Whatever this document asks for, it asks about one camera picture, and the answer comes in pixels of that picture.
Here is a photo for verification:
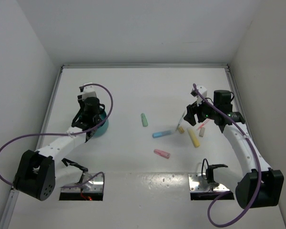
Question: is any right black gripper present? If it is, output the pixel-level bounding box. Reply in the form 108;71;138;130
184;94;218;126

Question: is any yellow highlighter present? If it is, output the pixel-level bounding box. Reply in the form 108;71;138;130
187;127;200;148

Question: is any blue highlighter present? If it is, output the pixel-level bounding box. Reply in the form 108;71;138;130
152;130;174;138

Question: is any green highlighter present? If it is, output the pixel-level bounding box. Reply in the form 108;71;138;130
141;113;148;127

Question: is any pink highlighter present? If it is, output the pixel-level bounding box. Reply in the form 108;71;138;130
153;149;171;159

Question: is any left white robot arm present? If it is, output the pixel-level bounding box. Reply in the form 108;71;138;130
13;97;105;201

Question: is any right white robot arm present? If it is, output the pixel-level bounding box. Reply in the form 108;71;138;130
184;86;284;208

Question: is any red transparent pen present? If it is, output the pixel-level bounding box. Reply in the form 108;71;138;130
197;119;210;130

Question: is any small grey eraser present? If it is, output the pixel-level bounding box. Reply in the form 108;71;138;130
199;127;205;137

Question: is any teal round divided container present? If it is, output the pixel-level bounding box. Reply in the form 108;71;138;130
93;111;109;138

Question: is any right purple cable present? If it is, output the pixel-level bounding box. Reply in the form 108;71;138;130
192;83;263;227

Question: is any purple cable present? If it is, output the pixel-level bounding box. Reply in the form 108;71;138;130
0;83;114;189
192;83;263;227

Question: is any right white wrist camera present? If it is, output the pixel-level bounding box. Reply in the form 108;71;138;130
191;84;207;106

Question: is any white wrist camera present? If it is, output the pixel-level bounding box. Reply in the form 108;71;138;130
191;84;207;106
77;83;97;101

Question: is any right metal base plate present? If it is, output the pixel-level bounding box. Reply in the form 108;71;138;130
188;173;229;193

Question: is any metal base plate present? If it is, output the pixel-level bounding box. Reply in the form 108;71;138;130
61;172;105;194
188;173;229;193

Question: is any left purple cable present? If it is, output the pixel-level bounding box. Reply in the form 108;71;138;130
0;83;114;189

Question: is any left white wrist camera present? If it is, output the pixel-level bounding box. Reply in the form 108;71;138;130
77;83;97;101

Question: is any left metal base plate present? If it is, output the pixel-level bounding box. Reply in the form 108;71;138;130
61;172;105;194

